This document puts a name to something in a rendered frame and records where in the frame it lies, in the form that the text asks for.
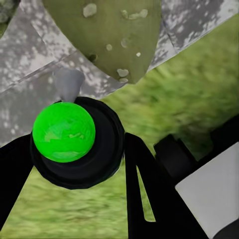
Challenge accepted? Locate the insectifuge atomizer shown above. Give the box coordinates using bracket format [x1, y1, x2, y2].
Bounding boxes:
[29, 68, 125, 190]

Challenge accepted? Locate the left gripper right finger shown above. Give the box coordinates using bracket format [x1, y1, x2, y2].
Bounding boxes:
[124, 133, 209, 239]

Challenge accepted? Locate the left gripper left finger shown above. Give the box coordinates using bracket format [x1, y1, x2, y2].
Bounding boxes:
[0, 134, 34, 231]

